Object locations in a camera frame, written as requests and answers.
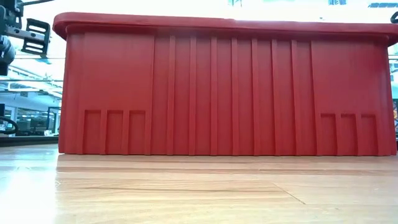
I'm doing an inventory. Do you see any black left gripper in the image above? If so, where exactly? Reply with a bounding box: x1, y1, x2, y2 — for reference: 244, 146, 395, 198
0, 0, 52, 75

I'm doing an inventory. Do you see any red plastic bin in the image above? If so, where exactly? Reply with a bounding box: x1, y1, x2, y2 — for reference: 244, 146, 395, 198
52, 11, 398, 156

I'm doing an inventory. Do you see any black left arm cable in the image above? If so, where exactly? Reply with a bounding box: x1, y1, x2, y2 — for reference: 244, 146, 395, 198
0, 115, 19, 136

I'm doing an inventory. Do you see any black aluminium frame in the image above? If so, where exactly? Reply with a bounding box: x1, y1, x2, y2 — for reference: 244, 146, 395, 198
0, 135, 60, 147

